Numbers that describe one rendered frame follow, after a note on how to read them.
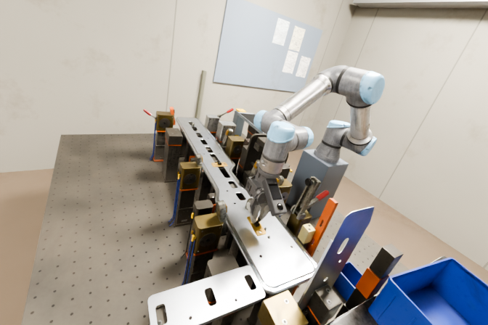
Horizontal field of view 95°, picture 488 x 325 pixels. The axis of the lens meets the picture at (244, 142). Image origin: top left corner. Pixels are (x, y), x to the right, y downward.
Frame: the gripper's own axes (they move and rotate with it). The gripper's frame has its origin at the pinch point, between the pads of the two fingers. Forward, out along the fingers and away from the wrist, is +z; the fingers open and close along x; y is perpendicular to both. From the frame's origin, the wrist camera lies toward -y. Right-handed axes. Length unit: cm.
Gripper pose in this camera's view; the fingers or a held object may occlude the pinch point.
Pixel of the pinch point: (257, 220)
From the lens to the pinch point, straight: 82.5
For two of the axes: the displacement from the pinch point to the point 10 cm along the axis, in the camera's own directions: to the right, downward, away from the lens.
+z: -2.2, 8.9, 3.9
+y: -4.4, -4.5, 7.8
